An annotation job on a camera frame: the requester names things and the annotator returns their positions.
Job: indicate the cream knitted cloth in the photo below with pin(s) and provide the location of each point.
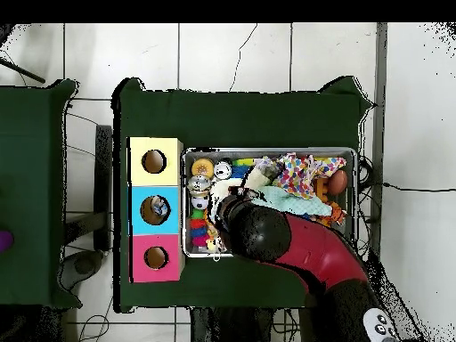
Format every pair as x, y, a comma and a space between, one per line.
226, 187

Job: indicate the clear plastic bottle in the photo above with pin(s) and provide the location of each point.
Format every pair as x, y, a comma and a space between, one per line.
161, 208

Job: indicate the polka dot colourful cloth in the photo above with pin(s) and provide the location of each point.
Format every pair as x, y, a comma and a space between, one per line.
306, 174

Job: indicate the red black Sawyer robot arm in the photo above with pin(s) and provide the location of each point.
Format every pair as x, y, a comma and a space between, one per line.
263, 234

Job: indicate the wooden box with three holes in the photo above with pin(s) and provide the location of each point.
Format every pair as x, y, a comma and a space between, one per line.
171, 153

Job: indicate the smooth silver can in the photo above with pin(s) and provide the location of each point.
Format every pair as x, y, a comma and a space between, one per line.
198, 185

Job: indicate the toy burger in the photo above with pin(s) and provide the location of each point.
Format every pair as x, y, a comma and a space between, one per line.
201, 168

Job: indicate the mint green fuzzy cloth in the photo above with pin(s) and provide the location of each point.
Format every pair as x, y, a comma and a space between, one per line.
292, 202

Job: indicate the brown toy football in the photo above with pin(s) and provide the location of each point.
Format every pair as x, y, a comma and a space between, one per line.
338, 182

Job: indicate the black upright panel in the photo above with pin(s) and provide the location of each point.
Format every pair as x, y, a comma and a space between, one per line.
104, 178

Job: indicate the grey round floor base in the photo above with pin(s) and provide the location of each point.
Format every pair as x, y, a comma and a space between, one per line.
85, 265

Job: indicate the dark green side table cloth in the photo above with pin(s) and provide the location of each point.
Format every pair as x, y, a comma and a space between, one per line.
32, 178

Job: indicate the purple object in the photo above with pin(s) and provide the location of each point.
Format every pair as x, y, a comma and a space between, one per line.
4, 241

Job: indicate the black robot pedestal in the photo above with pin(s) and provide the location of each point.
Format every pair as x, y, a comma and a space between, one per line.
235, 328

